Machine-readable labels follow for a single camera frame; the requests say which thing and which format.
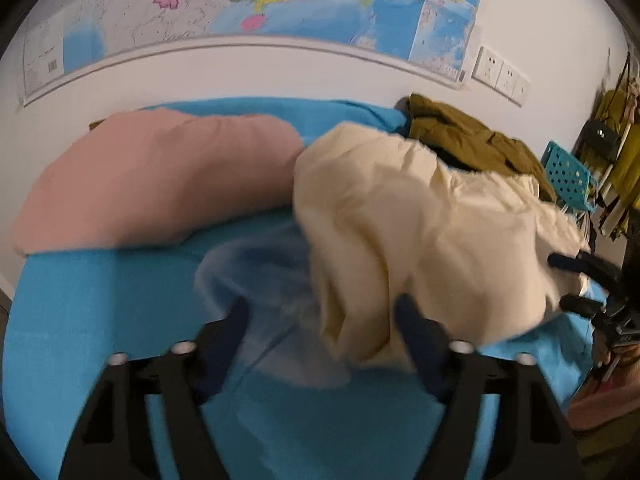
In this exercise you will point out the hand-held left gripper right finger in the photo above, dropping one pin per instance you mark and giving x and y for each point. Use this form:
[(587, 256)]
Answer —
[(415, 340)]

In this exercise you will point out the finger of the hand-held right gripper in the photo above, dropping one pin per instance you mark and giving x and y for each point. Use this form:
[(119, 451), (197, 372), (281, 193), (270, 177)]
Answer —
[(580, 305), (575, 262)]

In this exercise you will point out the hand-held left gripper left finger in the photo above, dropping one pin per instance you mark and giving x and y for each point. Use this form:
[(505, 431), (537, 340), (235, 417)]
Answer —
[(227, 340)]

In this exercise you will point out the pale blue sheer cloth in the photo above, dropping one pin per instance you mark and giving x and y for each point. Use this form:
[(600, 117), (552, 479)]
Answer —
[(272, 305)]

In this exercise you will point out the cream large garment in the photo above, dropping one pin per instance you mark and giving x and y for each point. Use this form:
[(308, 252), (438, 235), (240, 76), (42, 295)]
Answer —
[(425, 240)]

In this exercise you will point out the hanging yellow-green clothes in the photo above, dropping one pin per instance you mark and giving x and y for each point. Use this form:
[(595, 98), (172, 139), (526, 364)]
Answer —
[(625, 170)]

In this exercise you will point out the teal perforated basket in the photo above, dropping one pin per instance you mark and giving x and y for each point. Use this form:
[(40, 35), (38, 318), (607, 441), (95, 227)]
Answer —
[(567, 177)]

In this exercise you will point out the pink cloth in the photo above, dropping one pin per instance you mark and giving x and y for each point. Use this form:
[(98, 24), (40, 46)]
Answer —
[(607, 402)]

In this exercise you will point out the blue bed sheet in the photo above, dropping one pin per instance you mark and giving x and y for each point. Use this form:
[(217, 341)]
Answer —
[(100, 310)]

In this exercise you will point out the olive green garment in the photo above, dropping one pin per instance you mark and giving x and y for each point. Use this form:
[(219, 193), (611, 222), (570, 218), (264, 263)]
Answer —
[(465, 140)]

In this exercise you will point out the pink pillow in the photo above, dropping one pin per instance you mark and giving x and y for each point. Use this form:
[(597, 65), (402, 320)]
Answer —
[(150, 185)]

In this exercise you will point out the white wall socket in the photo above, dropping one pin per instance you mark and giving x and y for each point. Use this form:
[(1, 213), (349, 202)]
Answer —
[(507, 80), (487, 66), (521, 90)]

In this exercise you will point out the colourful wall map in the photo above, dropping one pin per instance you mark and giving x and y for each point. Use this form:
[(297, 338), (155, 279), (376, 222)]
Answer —
[(250, 5)]

